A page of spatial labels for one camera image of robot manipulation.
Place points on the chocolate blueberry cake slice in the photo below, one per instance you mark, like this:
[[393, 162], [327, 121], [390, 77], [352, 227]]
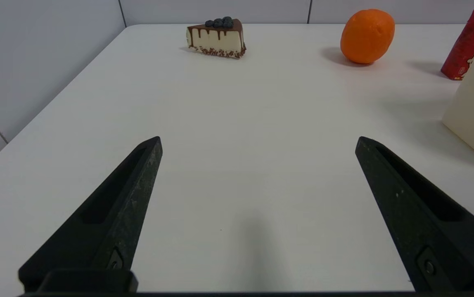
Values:
[[216, 39]]

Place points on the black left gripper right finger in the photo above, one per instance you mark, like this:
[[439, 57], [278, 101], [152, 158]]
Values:
[[418, 222]]

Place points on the orange fruit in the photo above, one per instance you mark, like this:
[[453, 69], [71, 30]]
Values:
[[367, 37]]

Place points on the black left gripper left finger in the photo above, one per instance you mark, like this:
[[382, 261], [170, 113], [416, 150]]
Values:
[[117, 222]]

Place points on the red milk carton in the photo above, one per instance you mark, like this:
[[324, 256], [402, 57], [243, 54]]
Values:
[[466, 49]]

